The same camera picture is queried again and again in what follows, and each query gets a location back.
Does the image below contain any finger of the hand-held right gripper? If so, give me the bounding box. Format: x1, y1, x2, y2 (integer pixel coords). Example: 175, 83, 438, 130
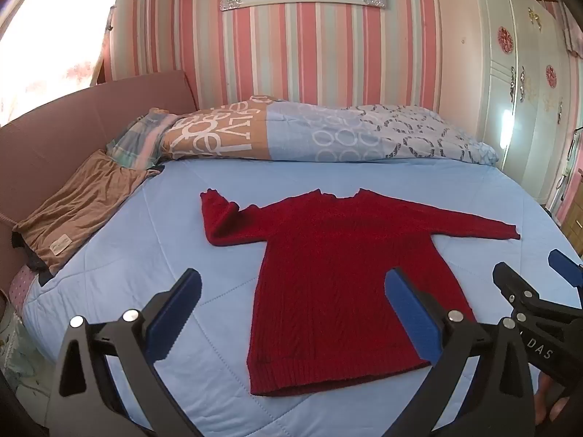
548, 249, 583, 285
493, 261, 583, 328

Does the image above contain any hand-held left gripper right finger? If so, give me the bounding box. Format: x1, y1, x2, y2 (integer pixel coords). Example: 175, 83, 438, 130
385, 268, 536, 437

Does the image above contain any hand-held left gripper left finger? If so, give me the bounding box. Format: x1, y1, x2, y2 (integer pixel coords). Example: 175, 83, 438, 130
46, 268, 203, 437

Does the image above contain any red knitted sweater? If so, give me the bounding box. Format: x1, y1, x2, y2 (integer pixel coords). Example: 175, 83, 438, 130
200, 188, 521, 397

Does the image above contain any person's right hand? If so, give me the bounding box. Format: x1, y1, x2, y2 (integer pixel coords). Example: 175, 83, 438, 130
535, 372, 573, 422

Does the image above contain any light blue quilted bed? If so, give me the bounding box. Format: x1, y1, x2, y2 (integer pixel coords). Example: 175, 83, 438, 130
20, 159, 583, 437

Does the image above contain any black cloth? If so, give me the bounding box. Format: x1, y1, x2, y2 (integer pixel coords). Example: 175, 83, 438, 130
11, 232, 62, 286

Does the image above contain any pink dotted cloth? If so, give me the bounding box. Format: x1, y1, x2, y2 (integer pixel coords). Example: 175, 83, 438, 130
8, 268, 46, 324

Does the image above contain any plaid pillow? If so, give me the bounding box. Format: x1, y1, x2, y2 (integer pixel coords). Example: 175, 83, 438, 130
107, 108, 180, 169

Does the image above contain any cream wardrobe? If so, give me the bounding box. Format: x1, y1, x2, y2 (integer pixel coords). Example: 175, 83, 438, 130
433, 0, 577, 203

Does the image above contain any folded patterned duvet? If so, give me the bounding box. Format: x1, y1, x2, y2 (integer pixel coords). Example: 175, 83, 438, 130
159, 95, 499, 165

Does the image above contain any pink padded headboard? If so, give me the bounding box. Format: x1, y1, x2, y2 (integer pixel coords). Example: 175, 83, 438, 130
0, 70, 199, 301

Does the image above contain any bright window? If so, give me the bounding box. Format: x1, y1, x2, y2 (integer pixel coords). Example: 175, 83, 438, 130
0, 0, 120, 126

